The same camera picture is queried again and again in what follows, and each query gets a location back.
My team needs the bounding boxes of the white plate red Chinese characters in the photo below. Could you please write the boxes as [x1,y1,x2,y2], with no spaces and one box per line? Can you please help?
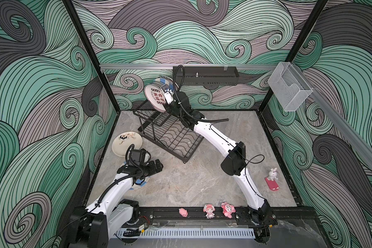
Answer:
[144,85,167,113]

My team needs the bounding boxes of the blue white striped plate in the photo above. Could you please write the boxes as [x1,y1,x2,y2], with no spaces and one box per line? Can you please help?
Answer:
[130,176,150,190]
[155,77,174,91]

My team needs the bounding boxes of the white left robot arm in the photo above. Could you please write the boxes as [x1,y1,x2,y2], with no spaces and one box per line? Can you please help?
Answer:
[64,146,163,248]

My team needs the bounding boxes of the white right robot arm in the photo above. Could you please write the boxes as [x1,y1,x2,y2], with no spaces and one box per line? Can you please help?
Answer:
[163,89,271,225]

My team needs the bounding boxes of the cream floral plate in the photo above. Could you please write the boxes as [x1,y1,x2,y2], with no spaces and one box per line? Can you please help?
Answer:
[112,131,143,157]

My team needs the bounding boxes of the small pink pig toy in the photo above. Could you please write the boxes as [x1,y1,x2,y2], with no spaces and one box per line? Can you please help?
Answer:
[178,208,188,217]

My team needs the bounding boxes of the pink hooded doll figurine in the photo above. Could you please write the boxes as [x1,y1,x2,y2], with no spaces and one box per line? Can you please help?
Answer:
[203,204,216,219]

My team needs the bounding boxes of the pink plush creature toy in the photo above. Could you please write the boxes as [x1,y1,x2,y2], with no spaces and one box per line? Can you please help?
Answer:
[221,202,236,219]

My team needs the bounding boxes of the white bunny figurine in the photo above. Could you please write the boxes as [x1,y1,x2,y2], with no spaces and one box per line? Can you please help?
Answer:
[268,168,278,181]

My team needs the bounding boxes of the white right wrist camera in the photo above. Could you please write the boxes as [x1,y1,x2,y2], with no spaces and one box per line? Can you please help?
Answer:
[161,84,174,104]

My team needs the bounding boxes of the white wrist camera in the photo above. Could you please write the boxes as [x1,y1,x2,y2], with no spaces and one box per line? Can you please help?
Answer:
[161,84,174,104]
[131,149,151,165]

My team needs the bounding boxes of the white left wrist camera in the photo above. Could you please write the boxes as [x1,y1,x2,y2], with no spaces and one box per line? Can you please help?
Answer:
[131,149,151,165]

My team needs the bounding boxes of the black wire dish rack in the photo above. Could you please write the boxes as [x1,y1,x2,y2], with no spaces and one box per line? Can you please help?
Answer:
[133,100,203,163]

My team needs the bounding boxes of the black wall-mounted tray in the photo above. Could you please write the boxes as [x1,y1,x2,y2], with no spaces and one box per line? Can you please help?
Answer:
[173,66,240,87]

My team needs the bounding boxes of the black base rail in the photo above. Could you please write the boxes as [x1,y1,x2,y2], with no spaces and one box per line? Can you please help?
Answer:
[123,206,317,228]

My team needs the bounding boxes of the white slotted cable duct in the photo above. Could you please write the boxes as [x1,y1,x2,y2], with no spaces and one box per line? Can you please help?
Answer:
[131,228,255,239]

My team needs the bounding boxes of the aluminium wall rail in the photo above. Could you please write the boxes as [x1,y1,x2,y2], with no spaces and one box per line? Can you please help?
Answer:
[99,63,277,71]

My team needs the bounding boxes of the clear acrylic wall holder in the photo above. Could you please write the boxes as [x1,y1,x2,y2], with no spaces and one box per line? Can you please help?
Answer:
[268,62,313,112]

